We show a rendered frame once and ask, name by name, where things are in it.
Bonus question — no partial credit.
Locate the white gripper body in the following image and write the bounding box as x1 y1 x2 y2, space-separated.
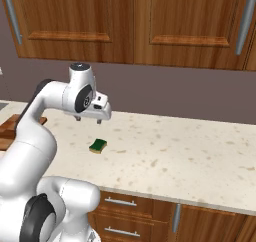
62 100 113 122

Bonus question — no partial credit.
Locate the green and yellow sponge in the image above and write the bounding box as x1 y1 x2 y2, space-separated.
88 138 109 155

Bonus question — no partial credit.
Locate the brown wooden cutting board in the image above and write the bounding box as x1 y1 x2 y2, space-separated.
0 113 48 152

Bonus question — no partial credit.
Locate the wooden drawer front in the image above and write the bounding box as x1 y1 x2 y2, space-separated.
88 211 172 242
95 190 175 224

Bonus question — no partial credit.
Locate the wooden base cupboard door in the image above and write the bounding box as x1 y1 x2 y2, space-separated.
168 203 248 242
233 215 256 242

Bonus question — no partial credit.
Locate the silver drawer handle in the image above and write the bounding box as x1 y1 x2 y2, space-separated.
104 197 138 208
103 226 141 238

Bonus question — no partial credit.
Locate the wooden wall cupboard door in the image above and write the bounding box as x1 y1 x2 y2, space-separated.
244 35 256 72
132 0 252 71
0 0 135 66

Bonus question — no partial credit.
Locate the silver wall cupboard handle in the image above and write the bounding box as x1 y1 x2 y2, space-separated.
2 0 24 47
234 0 256 57

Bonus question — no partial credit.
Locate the silver base cupboard handle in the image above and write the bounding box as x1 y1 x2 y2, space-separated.
171 203 182 234

